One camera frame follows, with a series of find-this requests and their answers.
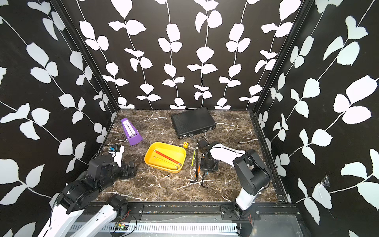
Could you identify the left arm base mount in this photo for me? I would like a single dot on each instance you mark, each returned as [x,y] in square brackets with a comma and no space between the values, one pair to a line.
[130,211]

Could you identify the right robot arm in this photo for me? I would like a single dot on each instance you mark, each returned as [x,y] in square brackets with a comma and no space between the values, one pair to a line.
[253,174]

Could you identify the white slotted cable duct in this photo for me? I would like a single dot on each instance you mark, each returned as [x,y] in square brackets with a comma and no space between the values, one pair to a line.
[170,228]

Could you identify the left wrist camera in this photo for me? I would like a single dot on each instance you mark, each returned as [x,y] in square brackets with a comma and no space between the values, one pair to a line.
[116,152]

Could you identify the red-sleeved hex key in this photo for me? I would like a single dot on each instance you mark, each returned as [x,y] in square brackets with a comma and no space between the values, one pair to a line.
[167,157]

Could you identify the black metal case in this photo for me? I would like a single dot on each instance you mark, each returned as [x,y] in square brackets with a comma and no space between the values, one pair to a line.
[193,122]

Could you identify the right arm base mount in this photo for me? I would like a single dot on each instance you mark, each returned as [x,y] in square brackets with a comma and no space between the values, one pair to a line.
[230,211]

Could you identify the yellow plastic storage tray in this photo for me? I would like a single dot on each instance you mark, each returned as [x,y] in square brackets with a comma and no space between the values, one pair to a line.
[177,153]

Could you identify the purple metronome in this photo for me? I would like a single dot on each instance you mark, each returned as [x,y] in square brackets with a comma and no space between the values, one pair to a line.
[131,133]

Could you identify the green-sleeved hex key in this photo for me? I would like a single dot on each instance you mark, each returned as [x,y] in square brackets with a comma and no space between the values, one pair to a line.
[193,157]

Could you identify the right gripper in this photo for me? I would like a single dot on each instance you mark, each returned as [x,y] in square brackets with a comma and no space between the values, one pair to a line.
[203,167]

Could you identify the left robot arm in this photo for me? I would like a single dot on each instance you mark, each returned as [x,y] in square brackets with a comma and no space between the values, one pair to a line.
[103,171]

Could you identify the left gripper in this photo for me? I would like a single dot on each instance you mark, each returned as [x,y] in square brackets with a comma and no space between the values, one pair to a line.
[128,173]

